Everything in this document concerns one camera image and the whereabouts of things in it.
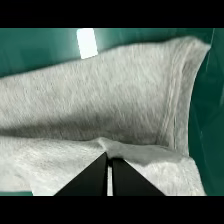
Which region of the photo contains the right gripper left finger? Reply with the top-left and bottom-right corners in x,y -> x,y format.
54,152 -> 109,197

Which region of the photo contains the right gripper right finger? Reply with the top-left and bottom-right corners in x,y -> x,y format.
111,157 -> 166,197

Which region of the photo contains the grey T-shirt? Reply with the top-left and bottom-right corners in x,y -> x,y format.
0,35 -> 212,197

